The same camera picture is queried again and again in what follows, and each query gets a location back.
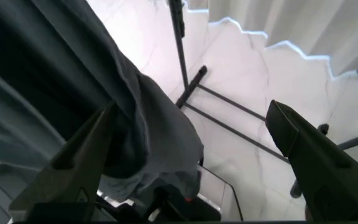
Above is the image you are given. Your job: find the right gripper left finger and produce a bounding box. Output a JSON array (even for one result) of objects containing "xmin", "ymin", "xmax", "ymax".
[{"xmin": 9, "ymin": 100, "xmax": 120, "ymax": 222}]

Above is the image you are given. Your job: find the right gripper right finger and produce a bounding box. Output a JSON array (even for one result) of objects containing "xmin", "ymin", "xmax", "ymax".
[{"xmin": 265, "ymin": 99, "xmax": 358, "ymax": 222}]

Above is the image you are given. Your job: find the dark grey sleeveless top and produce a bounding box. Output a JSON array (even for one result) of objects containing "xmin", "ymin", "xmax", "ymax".
[{"xmin": 0, "ymin": 0, "xmax": 204, "ymax": 203}]

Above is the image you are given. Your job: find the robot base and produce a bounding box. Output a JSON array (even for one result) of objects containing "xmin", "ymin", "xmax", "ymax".
[{"xmin": 0, "ymin": 157, "xmax": 244, "ymax": 222}]

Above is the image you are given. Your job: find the black clothes rack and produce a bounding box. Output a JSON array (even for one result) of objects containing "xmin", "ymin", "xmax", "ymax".
[{"xmin": 168, "ymin": 0, "xmax": 358, "ymax": 199}]

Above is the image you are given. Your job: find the white curtain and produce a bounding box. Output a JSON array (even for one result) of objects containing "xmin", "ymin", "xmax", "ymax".
[{"xmin": 185, "ymin": 0, "xmax": 358, "ymax": 91}]

